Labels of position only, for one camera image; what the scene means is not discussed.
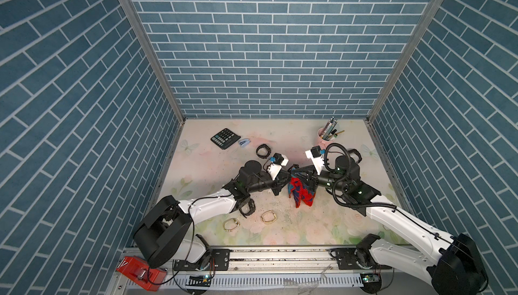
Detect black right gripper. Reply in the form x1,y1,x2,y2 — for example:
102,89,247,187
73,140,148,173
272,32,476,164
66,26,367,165
293,165,348,194

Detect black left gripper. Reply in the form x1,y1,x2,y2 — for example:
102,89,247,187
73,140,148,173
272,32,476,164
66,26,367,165
245,171,295,198

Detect red blue towel cloth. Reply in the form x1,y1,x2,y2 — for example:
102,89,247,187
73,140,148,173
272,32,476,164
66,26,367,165
289,177,316,208

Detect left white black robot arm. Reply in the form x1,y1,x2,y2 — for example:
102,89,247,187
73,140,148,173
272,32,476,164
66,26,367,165
133,160,291,269

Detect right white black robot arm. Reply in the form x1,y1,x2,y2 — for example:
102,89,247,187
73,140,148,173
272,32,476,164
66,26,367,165
301,151,489,294

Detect gold watch right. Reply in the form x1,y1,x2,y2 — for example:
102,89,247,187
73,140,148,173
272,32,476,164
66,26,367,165
260,210,277,224

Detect gold watch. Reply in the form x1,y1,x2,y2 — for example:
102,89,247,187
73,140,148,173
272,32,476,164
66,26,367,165
223,218,241,232
260,210,277,224

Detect gold watch left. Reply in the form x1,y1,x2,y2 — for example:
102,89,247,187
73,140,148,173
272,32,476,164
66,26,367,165
223,218,241,232

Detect pink pen holder cup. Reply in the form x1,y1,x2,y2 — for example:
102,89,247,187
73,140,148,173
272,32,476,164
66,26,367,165
316,128,335,150

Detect pens in cup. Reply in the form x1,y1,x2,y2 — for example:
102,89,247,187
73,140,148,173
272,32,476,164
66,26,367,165
318,117,343,141

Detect light blue stapler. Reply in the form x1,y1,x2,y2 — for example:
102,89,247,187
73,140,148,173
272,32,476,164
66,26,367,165
238,138,250,148

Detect black desktop calculator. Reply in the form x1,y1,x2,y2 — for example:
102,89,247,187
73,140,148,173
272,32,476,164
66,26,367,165
210,128,241,150

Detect red box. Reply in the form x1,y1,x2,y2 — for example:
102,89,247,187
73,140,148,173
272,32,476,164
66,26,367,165
116,256,167,292

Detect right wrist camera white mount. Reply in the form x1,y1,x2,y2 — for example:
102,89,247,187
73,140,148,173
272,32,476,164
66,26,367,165
305,145,325,175

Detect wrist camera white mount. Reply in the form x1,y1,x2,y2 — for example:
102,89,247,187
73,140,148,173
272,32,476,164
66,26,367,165
267,153,289,180
305,145,325,175

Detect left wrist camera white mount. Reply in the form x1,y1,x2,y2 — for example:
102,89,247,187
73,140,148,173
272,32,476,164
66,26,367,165
267,153,289,180

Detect black corrugated cable hose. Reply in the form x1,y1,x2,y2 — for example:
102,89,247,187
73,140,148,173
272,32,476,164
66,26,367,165
322,143,389,209

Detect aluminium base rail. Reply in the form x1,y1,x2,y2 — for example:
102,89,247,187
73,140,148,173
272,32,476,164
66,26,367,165
117,244,450,292

